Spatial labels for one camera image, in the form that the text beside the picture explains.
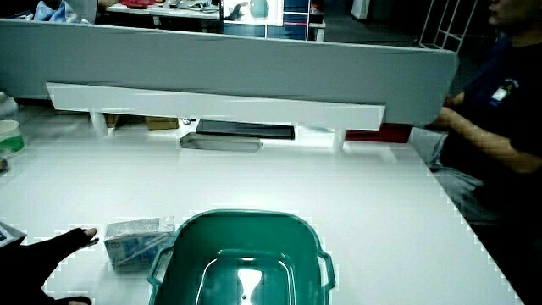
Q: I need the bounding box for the clear packet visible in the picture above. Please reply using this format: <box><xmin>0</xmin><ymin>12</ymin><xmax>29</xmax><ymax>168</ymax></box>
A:
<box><xmin>103</xmin><ymin>216</ymin><xmax>176</xmax><ymax>272</ymax></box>

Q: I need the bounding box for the grey flat case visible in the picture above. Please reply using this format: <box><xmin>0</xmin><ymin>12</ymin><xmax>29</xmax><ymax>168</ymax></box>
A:
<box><xmin>180</xmin><ymin>131</ymin><xmax>263</xmax><ymax>153</ymax></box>

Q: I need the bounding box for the green plastic basket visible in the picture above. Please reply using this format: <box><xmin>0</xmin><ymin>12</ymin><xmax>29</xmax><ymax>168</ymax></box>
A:
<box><xmin>147</xmin><ymin>209</ymin><xmax>337</xmax><ymax>305</ymax></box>

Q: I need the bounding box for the blue cloth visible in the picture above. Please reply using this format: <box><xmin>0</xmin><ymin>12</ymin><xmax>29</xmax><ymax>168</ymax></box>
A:
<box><xmin>32</xmin><ymin>0</ymin><xmax>81</xmax><ymax>24</ymax></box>

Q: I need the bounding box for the red box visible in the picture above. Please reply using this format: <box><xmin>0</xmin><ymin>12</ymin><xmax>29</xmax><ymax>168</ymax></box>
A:
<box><xmin>345</xmin><ymin>122</ymin><xmax>413</xmax><ymax>144</ymax></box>

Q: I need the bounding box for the white desk shelf riser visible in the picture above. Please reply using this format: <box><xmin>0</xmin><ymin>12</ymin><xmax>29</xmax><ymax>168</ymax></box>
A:
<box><xmin>45</xmin><ymin>81</ymin><xmax>386</xmax><ymax>152</ymax></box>

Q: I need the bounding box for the teal vase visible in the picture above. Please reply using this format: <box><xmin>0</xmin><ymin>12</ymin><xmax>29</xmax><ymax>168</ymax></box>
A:
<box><xmin>249</xmin><ymin>0</ymin><xmax>270</xmax><ymax>19</ymax></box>

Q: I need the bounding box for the brown cardboard box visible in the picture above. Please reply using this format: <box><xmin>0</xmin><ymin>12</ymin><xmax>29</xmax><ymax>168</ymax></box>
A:
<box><xmin>144</xmin><ymin>116</ymin><xmax>180</xmax><ymax>132</ymax></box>

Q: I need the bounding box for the white wire rack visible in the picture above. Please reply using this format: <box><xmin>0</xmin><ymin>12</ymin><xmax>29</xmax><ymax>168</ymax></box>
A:
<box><xmin>418</xmin><ymin>0</ymin><xmax>478</xmax><ymax>54</ymax></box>

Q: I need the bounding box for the grey desk partition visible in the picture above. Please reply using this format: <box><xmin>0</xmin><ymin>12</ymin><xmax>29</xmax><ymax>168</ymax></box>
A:
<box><xmin>0</xmin><ymin>19</ymin><xmax>460</xmax><ymax>126</ymax></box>

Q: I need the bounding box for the person's right hand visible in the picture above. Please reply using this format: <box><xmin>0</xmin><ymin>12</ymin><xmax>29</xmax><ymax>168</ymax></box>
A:
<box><xmin>0</xmin><ymin>221</ymin><xmax>100</xmax><ymax>305</ymax></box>

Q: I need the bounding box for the white desk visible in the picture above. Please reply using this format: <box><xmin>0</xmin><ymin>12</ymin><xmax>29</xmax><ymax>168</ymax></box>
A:
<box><xmin>0</xmin><ymin>104</ymin><xmax>525</xmax><ymax>305</ymax></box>

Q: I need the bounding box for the white display cabinet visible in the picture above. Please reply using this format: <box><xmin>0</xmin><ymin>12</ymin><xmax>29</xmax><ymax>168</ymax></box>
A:
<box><xmin>219</xmin><ymin>0</ymin><xmax>312</xmax><ymax>42</ymax></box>

